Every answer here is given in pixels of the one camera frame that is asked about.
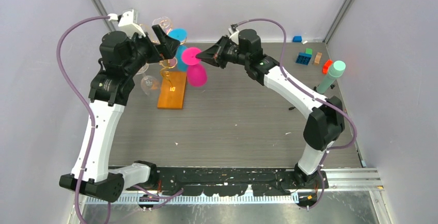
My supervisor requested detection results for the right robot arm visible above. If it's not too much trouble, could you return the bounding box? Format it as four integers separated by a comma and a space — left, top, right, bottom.
195, 29, 345, 188

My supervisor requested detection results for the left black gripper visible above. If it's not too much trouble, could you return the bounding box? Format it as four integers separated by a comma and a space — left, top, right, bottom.
124, 25, 180, 76

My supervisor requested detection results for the blue toy block far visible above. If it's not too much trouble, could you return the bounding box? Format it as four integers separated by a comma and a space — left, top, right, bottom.
292, 36, 303, 43

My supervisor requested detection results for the clear wine glass top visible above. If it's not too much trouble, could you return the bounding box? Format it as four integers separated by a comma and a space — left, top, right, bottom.
152, 17, 173, 34

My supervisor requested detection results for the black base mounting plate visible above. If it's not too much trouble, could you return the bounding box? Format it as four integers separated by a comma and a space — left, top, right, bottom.
139, 167, 329, 197

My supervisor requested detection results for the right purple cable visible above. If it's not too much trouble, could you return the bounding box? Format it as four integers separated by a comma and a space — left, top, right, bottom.
236, 18, 358, 211

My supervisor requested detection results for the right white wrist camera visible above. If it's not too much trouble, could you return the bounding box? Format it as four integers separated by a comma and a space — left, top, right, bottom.
228, 24, 240, 44

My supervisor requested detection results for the red toy piece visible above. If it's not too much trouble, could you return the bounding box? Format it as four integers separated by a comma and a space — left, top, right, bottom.
322, 59, 333, 75

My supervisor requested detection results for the purple cable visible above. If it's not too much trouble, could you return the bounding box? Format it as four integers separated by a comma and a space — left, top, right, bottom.
56, 15, 120, 224
236, 18, 358, 211

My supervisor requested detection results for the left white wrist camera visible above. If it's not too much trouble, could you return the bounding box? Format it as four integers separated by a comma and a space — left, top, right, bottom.
107, 8, 146, 38

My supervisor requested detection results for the gold wire glass rack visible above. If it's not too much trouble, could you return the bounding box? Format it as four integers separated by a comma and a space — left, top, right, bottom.
138, 22, 187, 91

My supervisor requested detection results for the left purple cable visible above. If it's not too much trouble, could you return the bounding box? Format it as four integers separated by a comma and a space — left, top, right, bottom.
56, 15, 120, 224

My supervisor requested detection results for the mint green cylinder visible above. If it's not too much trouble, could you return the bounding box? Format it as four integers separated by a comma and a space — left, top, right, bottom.
316, 60, 346, 94

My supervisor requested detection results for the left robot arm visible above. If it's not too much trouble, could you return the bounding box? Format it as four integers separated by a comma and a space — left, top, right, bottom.
59, 25, 179, 203

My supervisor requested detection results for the blue wine glass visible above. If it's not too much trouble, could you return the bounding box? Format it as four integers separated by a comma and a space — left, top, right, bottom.
168, 28, 188, 72

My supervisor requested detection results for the pink wine glass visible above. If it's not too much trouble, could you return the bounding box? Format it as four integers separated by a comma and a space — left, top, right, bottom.
182, 47, 208, 87

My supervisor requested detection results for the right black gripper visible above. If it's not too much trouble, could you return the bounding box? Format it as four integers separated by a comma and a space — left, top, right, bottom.
196, 35, 249, 70

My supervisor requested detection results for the clear wine glass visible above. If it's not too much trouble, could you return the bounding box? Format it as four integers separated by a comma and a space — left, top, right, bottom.
152, 17, 173, 34
139, 24, 150, 37
140, 75, 161, 95
137, 63, 149, 75

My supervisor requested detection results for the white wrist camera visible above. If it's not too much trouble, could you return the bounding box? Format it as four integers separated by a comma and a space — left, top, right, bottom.
107, 8, 146, 38
228, 24, 240, 44

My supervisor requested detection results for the blue studded toy block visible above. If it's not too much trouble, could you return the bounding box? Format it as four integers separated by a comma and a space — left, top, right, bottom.
295, 52, 312, 66

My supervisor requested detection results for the orange wooden rack base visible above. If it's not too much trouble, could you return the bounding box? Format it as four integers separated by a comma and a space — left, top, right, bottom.
157, 71, 187, 110

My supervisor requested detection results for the tan wooden block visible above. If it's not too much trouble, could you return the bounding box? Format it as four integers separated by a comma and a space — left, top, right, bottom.
313, 52, 322, 66

